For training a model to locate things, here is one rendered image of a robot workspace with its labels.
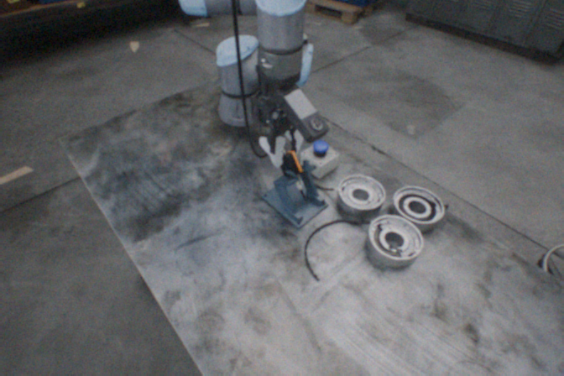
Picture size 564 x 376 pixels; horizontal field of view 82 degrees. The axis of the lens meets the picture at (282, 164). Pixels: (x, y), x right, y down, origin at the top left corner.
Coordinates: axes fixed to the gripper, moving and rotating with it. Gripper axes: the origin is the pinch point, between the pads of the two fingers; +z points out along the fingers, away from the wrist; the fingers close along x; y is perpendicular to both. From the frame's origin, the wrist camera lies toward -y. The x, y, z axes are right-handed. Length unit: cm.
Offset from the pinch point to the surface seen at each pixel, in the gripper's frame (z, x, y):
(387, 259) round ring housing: 8.9, -1.0, -26.8
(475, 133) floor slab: 92, -185, 3
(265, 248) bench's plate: 11.9, 13.4, -7.6
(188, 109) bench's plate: 12, -2, 49
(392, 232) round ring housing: 9.2, -7.5, -23.8
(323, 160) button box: 7.4, -11.8, -0.6
